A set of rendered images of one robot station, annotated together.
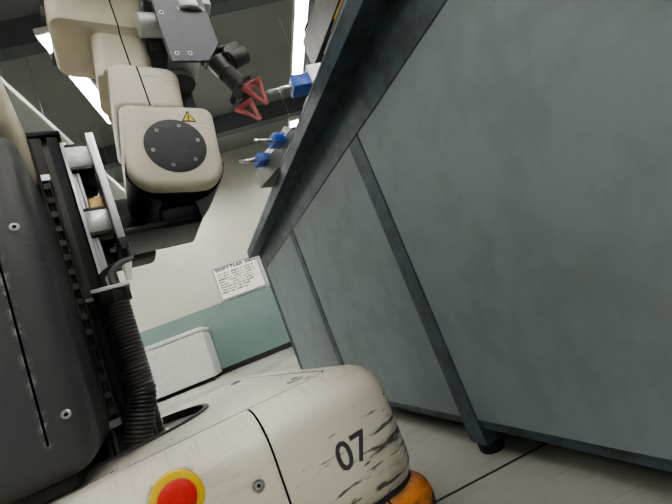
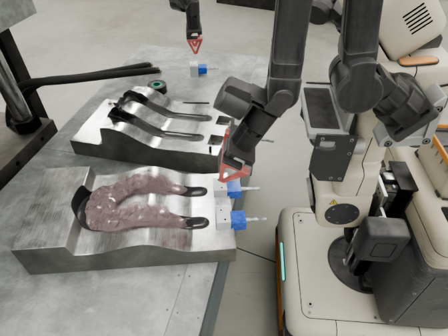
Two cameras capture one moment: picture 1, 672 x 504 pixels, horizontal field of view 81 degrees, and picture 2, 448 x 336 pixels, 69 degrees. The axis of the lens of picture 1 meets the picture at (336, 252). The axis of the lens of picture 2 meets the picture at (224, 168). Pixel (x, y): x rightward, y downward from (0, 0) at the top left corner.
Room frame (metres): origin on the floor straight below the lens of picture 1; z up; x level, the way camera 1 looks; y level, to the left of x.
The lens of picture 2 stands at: (1.58, 0.38, 1.54)
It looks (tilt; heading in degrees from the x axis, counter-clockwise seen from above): 44 degrees down; 215
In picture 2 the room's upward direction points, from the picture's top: straight up
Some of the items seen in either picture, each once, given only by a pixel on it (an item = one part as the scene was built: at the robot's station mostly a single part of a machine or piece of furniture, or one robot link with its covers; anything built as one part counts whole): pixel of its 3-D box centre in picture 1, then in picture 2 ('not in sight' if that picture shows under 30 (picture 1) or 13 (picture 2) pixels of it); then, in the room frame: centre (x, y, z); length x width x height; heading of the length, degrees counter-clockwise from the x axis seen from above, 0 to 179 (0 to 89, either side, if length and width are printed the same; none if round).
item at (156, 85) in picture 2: not in sight; (157, 87); (0.72, -0.57, 0.82); 0.08 x 0.08 x 0.04
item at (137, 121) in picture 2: not in sight; (157, 115); (0.97, -0.32, 0.92); 0.35 x 0.16 x 0.09; 113
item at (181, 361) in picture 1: (170, 367); not in sight; (6.95, 3.46, 0.47); 1.52 x 0.77 x 0.94; 102
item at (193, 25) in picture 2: not in sight; (193, 22); (0.51, -0.53, 1.03); 0.10 x 0.07 x 0.07; 41
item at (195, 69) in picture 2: not in sight; (204, 69); (0.48, -0.50, 0.83); 0.13 x 0.05 x 0.05; 132
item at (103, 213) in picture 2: not in sight; (135, 199); (1.26, -0.13, 0.90); 0.26 x 0.18 x 0.08; 130
